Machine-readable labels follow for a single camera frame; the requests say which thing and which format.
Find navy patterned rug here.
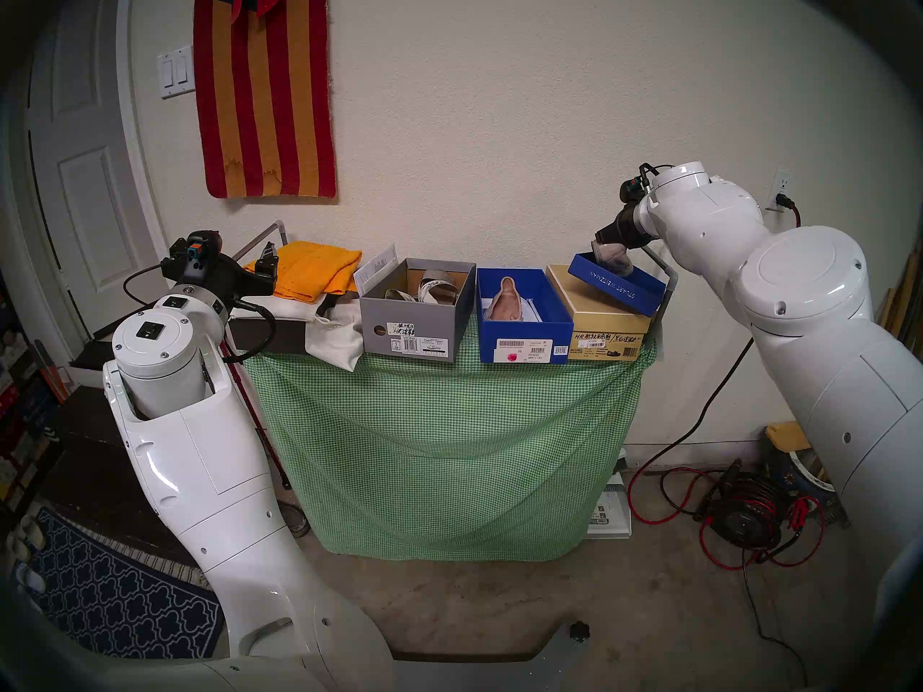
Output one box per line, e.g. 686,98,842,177
14,507,224,659

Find black cable reel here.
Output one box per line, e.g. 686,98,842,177
696,460,787,551

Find white drawstring dust bag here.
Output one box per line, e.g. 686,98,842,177
242,294,365,373

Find right gripper plug cable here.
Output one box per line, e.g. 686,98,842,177
620,163,675,203

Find left gripper plug cable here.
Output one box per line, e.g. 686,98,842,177
123,231,223,306

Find gripper plug cable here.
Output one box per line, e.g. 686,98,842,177
620,163,675,203
123,231,223,306

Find red floor cable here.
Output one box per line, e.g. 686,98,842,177
626,467,722,525

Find tan gold shoe box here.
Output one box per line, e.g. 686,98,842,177
546,264,653,362

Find dark blue white-rimmed pot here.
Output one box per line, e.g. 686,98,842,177
768,445,848,525

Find red orange striped flag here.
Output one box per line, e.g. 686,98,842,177
193,0,338,200

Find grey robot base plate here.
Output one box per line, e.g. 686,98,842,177
393,620,588,692

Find thin red cane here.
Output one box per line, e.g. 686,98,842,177
224,341,291,491

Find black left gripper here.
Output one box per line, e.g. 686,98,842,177
162,241,281,318

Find thick black left gripper cable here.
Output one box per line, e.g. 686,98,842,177
224,300,278,365

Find red jumper clamp cable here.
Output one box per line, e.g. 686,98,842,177
699,492,827,570

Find beige ballet shoe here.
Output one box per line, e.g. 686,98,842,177
485,276,524,321
591,240,635,278

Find grey cardboard shoe box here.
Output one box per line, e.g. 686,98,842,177
358,258,477,363

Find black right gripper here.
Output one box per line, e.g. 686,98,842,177
595,200,654,252

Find open blue shoe box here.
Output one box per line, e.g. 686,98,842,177
476,267,575,365

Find white panel door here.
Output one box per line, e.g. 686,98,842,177
25,0,167,331

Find folded orange cloth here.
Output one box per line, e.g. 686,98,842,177
245,241,363,303

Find black power cord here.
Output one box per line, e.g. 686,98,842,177
631,193,801,475

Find tan cardboard block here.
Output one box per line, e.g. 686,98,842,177
764,422,812,453

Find white floor device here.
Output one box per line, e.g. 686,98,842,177
586,449,632,538

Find folded white cloth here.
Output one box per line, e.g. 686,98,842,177
229,316,322,355

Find dark brown wooden chest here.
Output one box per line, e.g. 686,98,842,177
43,388,188,562

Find white double light switch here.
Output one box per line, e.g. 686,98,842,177
156,46,195,100

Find green checked tablecloth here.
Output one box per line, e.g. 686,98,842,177
242,316,658,562

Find cluttered storage shelf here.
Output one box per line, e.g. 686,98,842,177
0,280,73,511

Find leaning wooden boards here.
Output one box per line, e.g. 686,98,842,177
876,251,923,352

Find white printed box lid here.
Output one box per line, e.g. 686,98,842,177
353,244,399,295

